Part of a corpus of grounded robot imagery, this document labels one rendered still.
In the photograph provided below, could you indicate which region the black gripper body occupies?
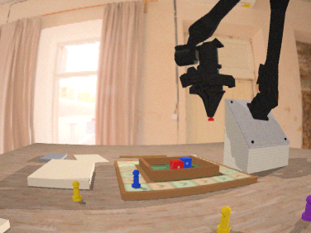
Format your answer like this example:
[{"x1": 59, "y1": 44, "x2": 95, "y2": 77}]
[{"x1": 189, "y1": 59, "x2": 236, "y2": 95}]

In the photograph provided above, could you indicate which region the blue pawn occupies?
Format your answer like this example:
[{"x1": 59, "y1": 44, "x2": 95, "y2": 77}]
[{"x1": 132, "y1": 169, "x2": 141, "y2": 188}]

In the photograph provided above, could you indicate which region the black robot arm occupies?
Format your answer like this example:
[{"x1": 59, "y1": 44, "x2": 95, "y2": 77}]
[{"x1": 174, "y1": 0, "x2": 289, "y2": 121}]

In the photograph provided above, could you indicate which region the blue die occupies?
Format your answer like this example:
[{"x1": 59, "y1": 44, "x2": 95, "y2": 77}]
[{"x1": 179, "y1": 157, "x2": 192, "y2": 169}]

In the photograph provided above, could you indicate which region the purple pawn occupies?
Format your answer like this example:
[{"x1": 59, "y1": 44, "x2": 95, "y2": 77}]
[{"x1": 301, "y1": 195, "x2": 311, "y2": 221}]

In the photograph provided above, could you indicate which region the yellow pawn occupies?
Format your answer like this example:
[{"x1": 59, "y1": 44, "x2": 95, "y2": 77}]
[
  {"x1": 72, "y1": 181, "x2": 82, "y2": 202},
  {"x1": 217, "y1": 207, "x2": 231, "y2": 233}
]

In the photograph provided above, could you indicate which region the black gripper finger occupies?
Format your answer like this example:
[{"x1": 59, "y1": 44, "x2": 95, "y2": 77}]
[
  {"x1": 203, "y1": 89, "x2": 226, "y2": 117},
  {"x1": 196, "y1": 92, "x2": 209, "y2": 117}
]

